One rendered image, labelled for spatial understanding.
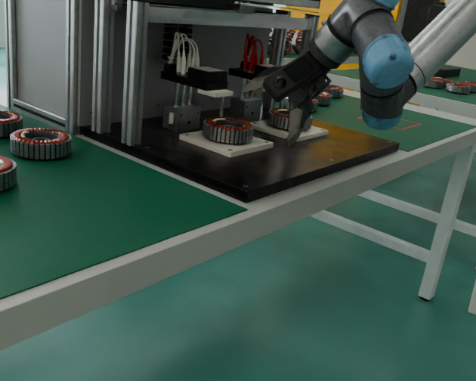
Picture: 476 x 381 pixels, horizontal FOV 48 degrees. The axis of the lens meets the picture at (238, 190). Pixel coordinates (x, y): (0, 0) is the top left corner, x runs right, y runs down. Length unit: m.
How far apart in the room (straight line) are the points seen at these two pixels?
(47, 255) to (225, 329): 1.25
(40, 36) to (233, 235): 0.70
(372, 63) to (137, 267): 0.47
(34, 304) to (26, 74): 0.85
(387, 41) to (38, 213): 0.59
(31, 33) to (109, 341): 0.97
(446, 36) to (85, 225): 0.72
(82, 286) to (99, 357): 1.10
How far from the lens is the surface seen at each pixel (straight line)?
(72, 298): 0.68
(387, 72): 0.89
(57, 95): 1.31
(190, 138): 1.17
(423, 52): 1.05
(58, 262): 0.71
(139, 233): 0.79
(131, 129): 1.11
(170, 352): 1.79
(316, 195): 1.05
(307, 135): 1.33
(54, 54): 1.30
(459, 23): 1.11
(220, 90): 1.21
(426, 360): 2.01
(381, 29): 0.91
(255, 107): 1.46
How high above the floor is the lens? 1.09
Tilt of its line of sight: 20 degrees down
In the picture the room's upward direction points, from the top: 7 degrees clockwise
